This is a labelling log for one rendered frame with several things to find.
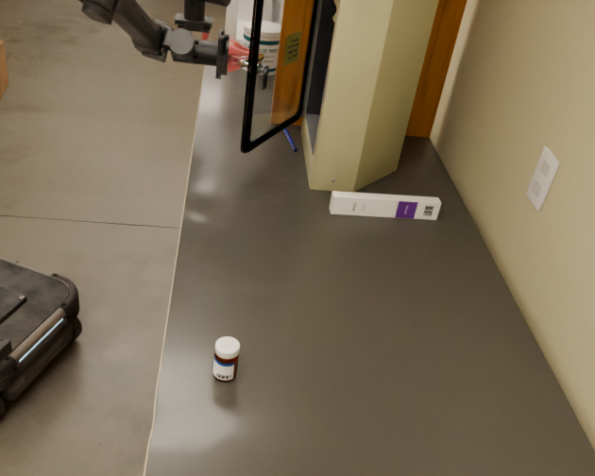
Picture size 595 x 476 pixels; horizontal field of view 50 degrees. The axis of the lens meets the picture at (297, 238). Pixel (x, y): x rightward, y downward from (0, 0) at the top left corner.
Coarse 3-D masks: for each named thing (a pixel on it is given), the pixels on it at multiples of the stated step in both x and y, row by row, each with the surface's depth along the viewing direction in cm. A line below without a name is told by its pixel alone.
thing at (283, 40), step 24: (264, 0) 139; (288, 0) 149; (312, 0) 159; (264, 24) 143; (288, 24) 153; (264, 48) 147; (288, 48) 158; (288, 72) 163; (264, 96) 156; (288, 96) 168; (264, 120) 161
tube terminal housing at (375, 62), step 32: (352, 0) 133; (384, 0) 133; (416, 0) 140; (352, 32) 137; (384, 32) 137; (416, 32) 147; (352, 64) 141; (384, 64) 143; (416, 64) 154; (352, 96) 145; (384, 96) 149; (320, 128) 149; (352, 128) 150; (384, 128) 157; (320, 160) 154; (352, 160) 154; (384, 160) 165
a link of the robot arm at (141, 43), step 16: (128, 0) 121; (96, 16) 114; (112, 16) 118; (128, 16) 124; (144, 16) 133; (128, 32) 137; (144, 32) 136; (160, 32) 146; (144, 48) 146; (160, 48) 150
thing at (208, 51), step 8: (224, 32) 152; (200, 40) 152; (200, 48) 150; (208, 48) 151; (216, 48) 151; (200, 56) 151; (208, 56) 151; (216, 56) 151; (208, 64) 153; (216, 64) 152; (216, 72) 153
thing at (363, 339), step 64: (192, 192) 150; (256, 192) 154; (320, 192) 158; (384, 192) 162; (448, 192) 167; (192, 256) 130; (256, 256) 133; (320, 256) 136; (384, 256) 139; (448, 256) 142; (192, 320) 114; (256, 320) 117; (320, 320) 119; (384, 320) 121; (448, 320) 124; (512, 320) 126; (192, 384) 102; (256, 384) 104; (320, 384) 106; (384, 384) 108; (448, 384) 110; (512, 384) 112; (192, 448) 93; (256, 448) 94; (320, 448) 95; (384, 448) 97; (448, 448) 99; (512, 448) 100; (576, 448) 102
